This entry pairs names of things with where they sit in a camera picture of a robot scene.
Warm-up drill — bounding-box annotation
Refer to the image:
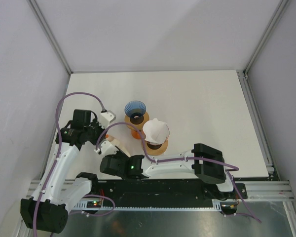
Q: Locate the coffee filter pack orange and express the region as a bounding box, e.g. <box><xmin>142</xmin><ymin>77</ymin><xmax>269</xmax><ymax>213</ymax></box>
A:
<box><xmin>106</xmin><ymin>134</ymin><xmax>131</xmax><ymax>157</ymax></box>

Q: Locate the orange glass carafe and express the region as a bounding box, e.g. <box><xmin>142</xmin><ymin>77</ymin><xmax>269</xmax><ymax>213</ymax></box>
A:
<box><xmin>131</xmin><ymin>130</ymin><xmax>146</xmax><ymax>140</ymax></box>

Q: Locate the wooden dripper ring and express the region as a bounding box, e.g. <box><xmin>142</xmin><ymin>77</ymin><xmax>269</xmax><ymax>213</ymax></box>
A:
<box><xmin>141</xmin><ymin>139</ymin><xmax>169</xmax><ymax>157</ymax></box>
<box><xmin>124</xmin><ymin>111</ymin><xmax>150</xmax><ymax>131</ymax></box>

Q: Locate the white paper coffee filter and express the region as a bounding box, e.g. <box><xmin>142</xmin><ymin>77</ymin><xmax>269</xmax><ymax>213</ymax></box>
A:
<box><xmin>142</xmin><ymin>118</ymin><xmax>170</xmax><ymax>145</ymax></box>

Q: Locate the blue glass dripper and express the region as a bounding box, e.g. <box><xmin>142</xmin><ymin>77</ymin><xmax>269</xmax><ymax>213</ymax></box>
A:
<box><xmin>124</xmin><ymin>100</ymin><xmax>146</xmax><ymax>118</ymax></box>

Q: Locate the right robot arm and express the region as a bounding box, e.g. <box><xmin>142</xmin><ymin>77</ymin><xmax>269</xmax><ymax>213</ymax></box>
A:
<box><xmin>100</xmin><ymin>143</ymin><xmax>236</xmax><ymax>198</ymax></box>

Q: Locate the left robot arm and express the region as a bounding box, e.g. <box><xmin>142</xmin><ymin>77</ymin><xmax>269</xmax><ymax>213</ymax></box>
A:
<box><xmin>20</xmin><ymin>109</ymin><xmax>103</xmax><ymax>234</ymax></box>

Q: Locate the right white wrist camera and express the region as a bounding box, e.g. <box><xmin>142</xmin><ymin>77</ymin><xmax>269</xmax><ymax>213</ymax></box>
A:
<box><xmin>94</xmin><ymin>140</ymin><xmax>119</xmax><ymax>157</ymax></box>

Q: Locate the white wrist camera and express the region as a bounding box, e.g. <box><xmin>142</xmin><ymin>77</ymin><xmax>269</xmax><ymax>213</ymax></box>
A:
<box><xmin>94</xmin><ymin>140</ymin><xmax>119</xmax><ymax>157</ymax></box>
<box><xmin>98</xmin><ymin>111</ymin><xmax>116</xmax><ymax>129</ymax></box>

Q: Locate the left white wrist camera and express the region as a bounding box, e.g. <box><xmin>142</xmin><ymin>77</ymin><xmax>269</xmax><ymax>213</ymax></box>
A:
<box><xmin>98</xmin><ymin>111</ymin><xmax>116</xmax><ymax>129</ymax></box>

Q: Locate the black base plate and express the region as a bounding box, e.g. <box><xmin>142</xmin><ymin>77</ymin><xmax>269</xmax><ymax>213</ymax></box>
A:
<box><xmin>91</xmin><ymin>179</ymin><xmax>240</xmax><ymax>204</ymax></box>

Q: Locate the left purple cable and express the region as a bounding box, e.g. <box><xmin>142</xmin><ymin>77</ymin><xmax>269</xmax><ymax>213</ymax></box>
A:
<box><xmin>32</xmin><ymin>92</ymin><xmax>116</xmax><ymax>237</ymax></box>

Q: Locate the purple cable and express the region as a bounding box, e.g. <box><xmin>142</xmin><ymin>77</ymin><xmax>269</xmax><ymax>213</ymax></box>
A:
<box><xmin>32</xmin><ymin>92</ymin><xmax>116</xmax><ymax>237</ymax></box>
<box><xmin>95</xmin><ymin>122</ymin><xmax>262</xmax><ymax>224</ymax></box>

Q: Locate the grey cable duct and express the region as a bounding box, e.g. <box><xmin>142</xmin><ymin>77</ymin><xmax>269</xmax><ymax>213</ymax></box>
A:
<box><xmin>72</xmin><ymin>198</ymin><xmax>224</xmax><ymax>212</ymax></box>

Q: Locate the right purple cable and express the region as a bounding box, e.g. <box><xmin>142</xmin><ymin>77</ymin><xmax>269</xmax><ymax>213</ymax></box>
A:
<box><xmin>95</xmin><ymin>122</ymin><xmax>262</xmax><ymax>224</ymax></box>

